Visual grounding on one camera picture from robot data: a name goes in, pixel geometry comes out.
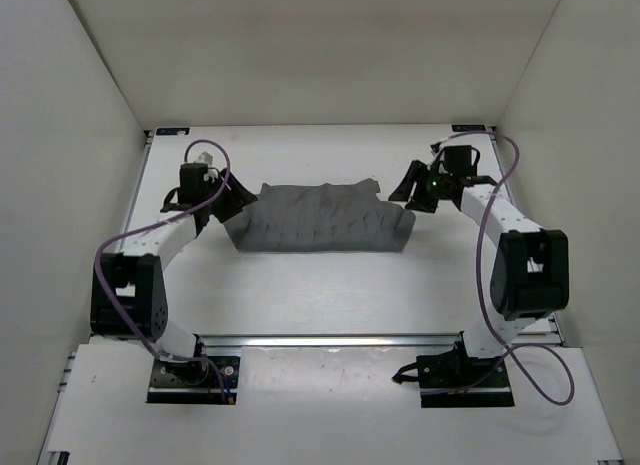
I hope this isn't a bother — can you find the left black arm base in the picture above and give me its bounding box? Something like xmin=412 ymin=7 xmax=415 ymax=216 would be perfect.
xmin=146 ymin=344 xmax=241 ymax=406

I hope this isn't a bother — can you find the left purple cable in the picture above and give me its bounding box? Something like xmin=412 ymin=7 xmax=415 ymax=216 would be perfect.
xmin=94 ymin=139 xmax=239 ymax=405

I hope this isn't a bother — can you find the left blue table label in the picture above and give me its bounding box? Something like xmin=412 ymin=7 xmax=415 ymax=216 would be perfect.
xmin=155 ymin=127 xmax=190 ymax=136

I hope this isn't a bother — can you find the grey pleated skirt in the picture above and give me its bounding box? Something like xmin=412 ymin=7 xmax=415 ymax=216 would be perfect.
xmin=224 ymin=178 xmax=416 ymax=253

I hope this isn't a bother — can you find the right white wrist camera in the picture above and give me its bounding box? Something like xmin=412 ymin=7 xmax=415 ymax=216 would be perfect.
xmin=429 ymin=139 xmax=447 ymax=158

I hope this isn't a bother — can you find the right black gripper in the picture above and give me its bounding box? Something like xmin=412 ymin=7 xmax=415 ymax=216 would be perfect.
xmin=388 ymin=162 xmax=451 ymax=215

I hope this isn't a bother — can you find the blue table label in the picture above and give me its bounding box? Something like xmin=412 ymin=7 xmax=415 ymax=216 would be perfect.
xmin=451 ymin=124 xmax=486 ymax=133
xmin=155 ymin=127 xmax=190 ymax=136

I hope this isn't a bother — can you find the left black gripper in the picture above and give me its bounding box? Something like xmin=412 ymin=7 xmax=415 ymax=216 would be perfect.
xmin=204 ymin=167 xmax=258 ymax=223

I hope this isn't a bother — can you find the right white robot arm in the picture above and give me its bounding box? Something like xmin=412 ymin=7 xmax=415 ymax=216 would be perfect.
xmin=389 ymin=144 xmax=569 ymax=386

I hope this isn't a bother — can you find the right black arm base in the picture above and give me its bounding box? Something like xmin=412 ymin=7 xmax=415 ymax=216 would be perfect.
xmin=391 ymin=338 xmax=515 ymax=409

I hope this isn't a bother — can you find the right blue table label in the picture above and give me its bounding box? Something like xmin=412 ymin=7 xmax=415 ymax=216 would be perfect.
xmin=451 ymin=124 xmax=486 ymax=133

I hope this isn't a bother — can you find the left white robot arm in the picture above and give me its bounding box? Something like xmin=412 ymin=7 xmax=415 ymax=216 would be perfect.
xmin=90 ymin=162 xmax=257 ymax=383

